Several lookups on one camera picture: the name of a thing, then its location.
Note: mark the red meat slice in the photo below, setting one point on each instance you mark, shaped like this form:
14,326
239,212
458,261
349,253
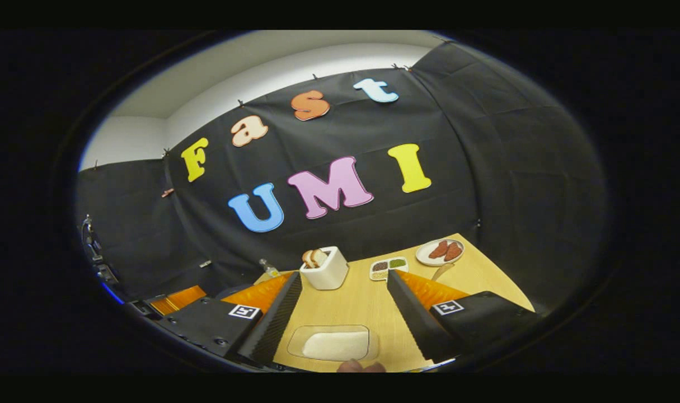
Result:
437,249
453,252

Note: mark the small glass bottle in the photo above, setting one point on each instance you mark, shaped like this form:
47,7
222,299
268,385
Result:
268,270

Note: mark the white divided bean dish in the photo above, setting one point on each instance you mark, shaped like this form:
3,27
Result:
389,268

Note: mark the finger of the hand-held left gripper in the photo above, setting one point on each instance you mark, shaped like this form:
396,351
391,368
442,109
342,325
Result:
177,299

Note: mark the white round plate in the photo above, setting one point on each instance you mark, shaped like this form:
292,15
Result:
423,258

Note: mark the clear tray of white rice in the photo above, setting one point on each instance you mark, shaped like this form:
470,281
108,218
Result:
334,344

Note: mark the black backdrop cloth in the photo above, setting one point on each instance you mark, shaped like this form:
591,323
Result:
513,168

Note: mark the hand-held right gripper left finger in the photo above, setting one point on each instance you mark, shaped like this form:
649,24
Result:
275,324

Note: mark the white toaster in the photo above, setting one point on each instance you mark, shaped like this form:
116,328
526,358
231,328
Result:
328,274

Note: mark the toasted bread slice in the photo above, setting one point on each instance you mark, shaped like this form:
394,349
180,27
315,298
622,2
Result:
308,259
320,257

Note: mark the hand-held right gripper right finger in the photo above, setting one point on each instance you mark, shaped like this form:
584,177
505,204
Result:
412,319

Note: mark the wooden spoon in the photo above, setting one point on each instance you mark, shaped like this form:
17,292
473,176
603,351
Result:
443,271

